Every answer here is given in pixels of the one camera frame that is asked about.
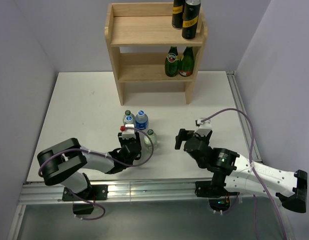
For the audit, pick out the clear glass bottle green cap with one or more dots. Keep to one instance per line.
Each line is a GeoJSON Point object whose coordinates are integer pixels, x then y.
{"type": "Point", "coordinates": [151, 140]}

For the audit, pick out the aluminium rail frame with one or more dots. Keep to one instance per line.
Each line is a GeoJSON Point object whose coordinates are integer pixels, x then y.
{"type": "Point", "coordinates": [84, 105]}

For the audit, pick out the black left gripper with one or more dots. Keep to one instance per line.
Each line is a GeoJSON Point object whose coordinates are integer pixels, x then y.
{"type": "Point", "coordinates": [129, 141]}

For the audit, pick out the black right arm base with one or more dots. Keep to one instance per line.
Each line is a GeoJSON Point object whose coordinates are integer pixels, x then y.
{"type": "Point", "coordinates": [220, 200]}

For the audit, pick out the clear water bottle blue label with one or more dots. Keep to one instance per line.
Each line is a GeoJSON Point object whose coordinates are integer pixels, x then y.
{"type": "Point", "coordinates": [133, 125]}

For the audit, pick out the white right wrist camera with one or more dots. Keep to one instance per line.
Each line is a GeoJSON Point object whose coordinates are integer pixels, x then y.
{"type": "Point", "coordinates": [203, 128]}

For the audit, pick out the rear glass bottle green cap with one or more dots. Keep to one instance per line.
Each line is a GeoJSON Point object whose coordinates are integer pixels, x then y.
{"type": "Point", "coordinates": [128, 117]}

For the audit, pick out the dark green bottle yellow label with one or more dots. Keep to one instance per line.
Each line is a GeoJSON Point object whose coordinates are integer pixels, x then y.
{"type": "Point", "coordinates": [187, 62]}

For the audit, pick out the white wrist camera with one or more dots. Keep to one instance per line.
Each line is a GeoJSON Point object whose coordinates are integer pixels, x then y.
{"type": "Point", "coordinates": [203, 128]}
{"type": "Point", "coordinates": [128, 131]}

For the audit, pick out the wooden shelf unit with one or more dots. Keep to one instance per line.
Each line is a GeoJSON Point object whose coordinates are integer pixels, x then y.
{"type": "Point", "coordinates": [138, 37]}

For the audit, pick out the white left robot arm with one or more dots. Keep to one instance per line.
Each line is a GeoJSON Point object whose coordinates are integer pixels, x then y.
{"type": "Point", "coordinates": [60, 164]}

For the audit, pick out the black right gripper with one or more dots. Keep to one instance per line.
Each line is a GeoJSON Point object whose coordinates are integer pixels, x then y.
{"type": "Point", "coordinates": [185, 138]}

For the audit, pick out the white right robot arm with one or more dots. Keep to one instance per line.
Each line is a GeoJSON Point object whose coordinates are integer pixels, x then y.
{"type": "Point", "coordinates": [233, 173]}

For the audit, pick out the black can yellow label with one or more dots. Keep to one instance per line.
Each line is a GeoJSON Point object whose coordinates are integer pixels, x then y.
{"type": "Point", "coordinates": [178, 13]}

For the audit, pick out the green glass bottle red label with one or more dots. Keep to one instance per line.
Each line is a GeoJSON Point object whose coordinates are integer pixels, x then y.
{"type": "Point", "coordinates": [171, 65]}

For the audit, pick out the rear water bottle blue label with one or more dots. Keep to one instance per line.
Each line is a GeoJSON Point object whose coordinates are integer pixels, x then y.
{"type": "Point", "coordinates": [141, 120]}

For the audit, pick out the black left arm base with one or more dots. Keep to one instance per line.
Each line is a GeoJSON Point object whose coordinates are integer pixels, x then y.
{"type": "Point", "coordinates": [85, 202]}

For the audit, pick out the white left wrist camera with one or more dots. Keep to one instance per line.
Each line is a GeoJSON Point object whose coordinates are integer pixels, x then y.
{"type": "Point", "coordinates": [128, 131]}

